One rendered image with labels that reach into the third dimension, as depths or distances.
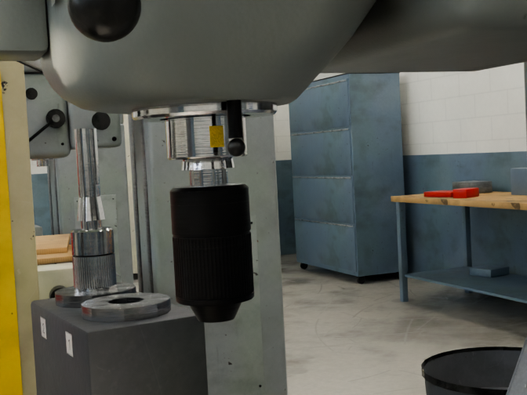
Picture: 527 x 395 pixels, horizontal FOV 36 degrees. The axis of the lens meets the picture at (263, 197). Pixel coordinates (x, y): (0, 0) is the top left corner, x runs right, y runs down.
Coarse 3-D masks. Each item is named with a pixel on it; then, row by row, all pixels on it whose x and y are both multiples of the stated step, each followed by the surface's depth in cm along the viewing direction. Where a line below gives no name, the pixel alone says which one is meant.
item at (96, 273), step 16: (80, 240) 89; (96, 240) 89; (112, 240) 91; (80, 256) 89; (96, 256) 89; (112, 256) 91; (80, 272) 89; (96, 272) 89; (112, 272) 91; (80, 288) 90; (96, 288) 89; (112, 288) 90
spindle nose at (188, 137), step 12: (168, 120) 47; (180, 120) 46; (192, 120) 46; (204, 120) 46; (216, 120) 46; (168, 132) 47; (180, 132) 46; (192, 132) 46; (204, 132) 46; (168, 144) 47; (180, 144) 46; (192, 144) 46; (204, 144) 46; (168, 156) 48; (180, 156) 46; (192, 156) 46; (204, 156) 46; (216, 156) 46; (228, 156) 47; (240, 156) 47
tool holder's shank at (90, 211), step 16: (80, 144) 90; (96, 144) 90; (80, 160) 90; (96, 160) 90; (80, 176) 90; (96, 176) 90; (80, 192) 90; (96, 192) 90; (80, 208) 90; (96, 208) 90; (96, 224) 90
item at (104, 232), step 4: (80, 228) 92; (100, 228) 91; (104, 228) 91; (108, 228) 90; (112, 228) 92; (72, 232) 90; (76, 232) 89; (80, 232) 89; (84, 232) 89; (88, 232) 89; (92, 232) 89; (96, 232) 89; (100, 232) 89; (104, 232) 90; (108, 232) 90; (112, 232) 91; (72, 236) 90; (76, 236) 89; (80, 236) 89; (84, 236) 89; (88, 236) 89; (92, 236) 89; (96, 236) 89; (100, 236) 89; (104, 236) 90; (108, 236) 90; (112, 236) 91
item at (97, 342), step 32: (64, 288) 93; (128, 288) 90; (32, 320) 93; (64, 320) 82; (96, 320) 79; (128, 320) 79; (160, 320) 79; (192, 320) 80; (64, 352) 82; (96, 352) 75; (128, 352) 77; (160, 352) 78; (192, 352) 80; (64, 384) 83; (96, 384) 75; (128, 384) 77; (160, 384) 78; (192, 384) 80
